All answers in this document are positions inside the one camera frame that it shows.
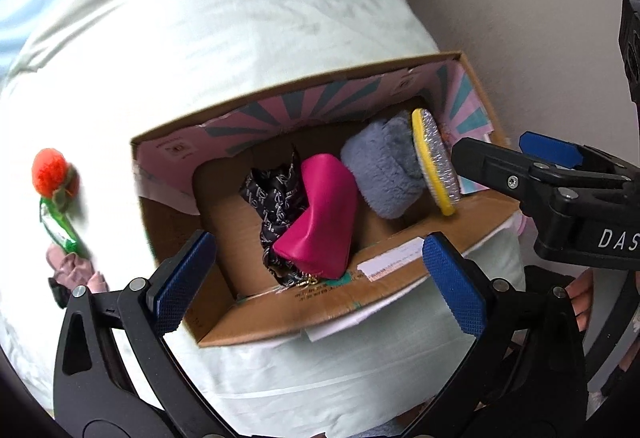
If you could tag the grey fluffy rolled towel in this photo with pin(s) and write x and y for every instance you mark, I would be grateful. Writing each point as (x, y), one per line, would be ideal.
(383, 161)

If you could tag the green wet wipes pack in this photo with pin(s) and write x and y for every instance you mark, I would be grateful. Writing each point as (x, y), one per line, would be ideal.
(60, 229)

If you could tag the pale green bed cover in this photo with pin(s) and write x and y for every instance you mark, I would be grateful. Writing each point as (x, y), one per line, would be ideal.
(96, 73)

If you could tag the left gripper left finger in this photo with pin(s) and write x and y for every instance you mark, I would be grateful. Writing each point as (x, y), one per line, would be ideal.
(94, 395)

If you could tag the magenta leather pouch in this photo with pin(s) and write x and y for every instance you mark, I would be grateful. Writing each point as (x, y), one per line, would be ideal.
(319, 240)

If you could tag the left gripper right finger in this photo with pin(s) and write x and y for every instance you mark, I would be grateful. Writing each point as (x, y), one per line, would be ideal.
(525, 373)

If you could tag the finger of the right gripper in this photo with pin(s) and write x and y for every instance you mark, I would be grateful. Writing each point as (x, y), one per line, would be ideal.
(502, 170)
(550, 149)

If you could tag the black patterned scarf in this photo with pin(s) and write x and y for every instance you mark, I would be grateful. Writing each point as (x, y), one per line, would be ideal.
(279, 198)

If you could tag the silver yellow scrub sponge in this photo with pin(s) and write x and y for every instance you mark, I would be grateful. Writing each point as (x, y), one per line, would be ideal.
(434, 161)

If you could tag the open cardboard box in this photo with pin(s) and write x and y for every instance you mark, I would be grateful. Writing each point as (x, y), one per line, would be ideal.
(189, 173)

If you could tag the orange fluffy pompom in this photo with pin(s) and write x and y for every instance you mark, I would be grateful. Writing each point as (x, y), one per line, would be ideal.
(55, 179)

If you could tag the person's right hand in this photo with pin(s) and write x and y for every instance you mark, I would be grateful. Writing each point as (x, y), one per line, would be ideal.
(580, 291)

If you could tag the pink fabric scrunchie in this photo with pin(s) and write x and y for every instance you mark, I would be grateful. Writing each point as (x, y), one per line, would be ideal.
(70, 270)

